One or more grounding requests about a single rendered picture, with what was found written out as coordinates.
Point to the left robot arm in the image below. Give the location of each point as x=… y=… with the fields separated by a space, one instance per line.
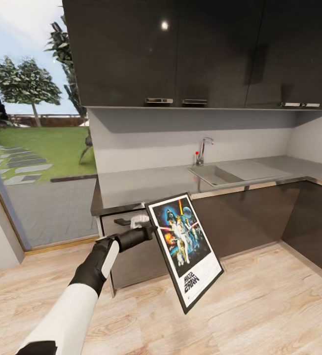
x=64 y=329

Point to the dishwasher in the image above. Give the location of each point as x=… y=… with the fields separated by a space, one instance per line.
x=139 y=263

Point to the poster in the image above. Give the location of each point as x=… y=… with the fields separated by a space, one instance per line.
x=188 y=252

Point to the drop in sink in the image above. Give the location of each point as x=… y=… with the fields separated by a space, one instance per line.
x=233 y=173

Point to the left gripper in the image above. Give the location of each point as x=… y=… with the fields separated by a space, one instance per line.
x=139 y=235

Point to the fixed window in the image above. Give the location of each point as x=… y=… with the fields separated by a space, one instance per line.
x=48 y=168

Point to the cabinet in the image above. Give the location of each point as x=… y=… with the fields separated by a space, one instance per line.
x=163 y=54
x=287 y=68

